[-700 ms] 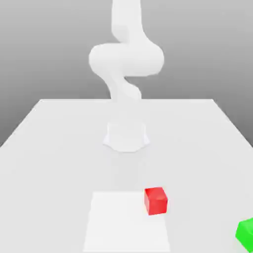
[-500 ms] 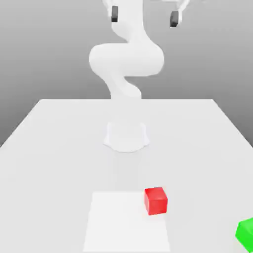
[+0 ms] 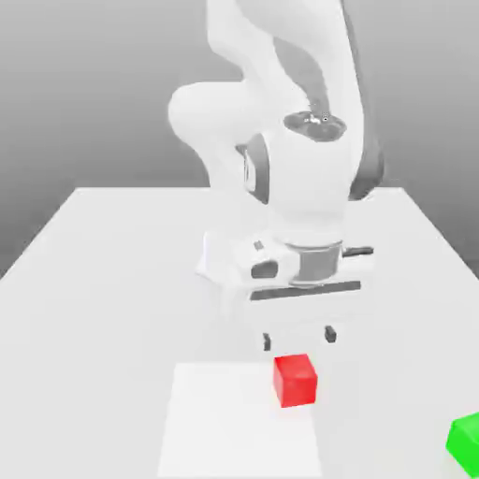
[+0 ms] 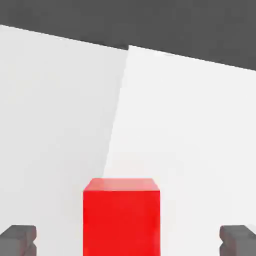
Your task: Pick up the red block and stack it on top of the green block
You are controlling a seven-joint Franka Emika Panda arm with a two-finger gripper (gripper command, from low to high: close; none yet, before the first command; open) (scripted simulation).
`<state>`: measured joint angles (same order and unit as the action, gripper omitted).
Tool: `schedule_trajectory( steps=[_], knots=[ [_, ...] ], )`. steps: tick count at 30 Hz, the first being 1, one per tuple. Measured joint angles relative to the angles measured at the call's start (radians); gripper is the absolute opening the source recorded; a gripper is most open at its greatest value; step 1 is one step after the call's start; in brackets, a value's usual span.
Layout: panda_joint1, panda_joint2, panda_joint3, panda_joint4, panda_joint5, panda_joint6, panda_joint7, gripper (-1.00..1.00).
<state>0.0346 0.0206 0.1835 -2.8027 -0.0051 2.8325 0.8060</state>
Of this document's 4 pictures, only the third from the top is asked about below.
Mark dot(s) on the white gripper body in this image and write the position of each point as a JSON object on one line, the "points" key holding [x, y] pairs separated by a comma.
{"points": [[305, 308]]}

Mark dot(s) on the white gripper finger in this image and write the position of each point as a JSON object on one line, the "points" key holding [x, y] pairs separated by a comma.
{"points": [[266, 341], [330, 334]]}

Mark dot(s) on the small green cube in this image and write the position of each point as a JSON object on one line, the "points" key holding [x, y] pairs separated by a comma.
{"points": [[466, 443]]}

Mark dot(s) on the small red cube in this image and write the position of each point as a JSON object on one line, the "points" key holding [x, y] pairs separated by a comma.
{"points": [[295, 380]]}

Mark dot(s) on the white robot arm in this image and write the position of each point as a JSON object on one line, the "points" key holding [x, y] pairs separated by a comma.
{"points": [[307, 179]]}

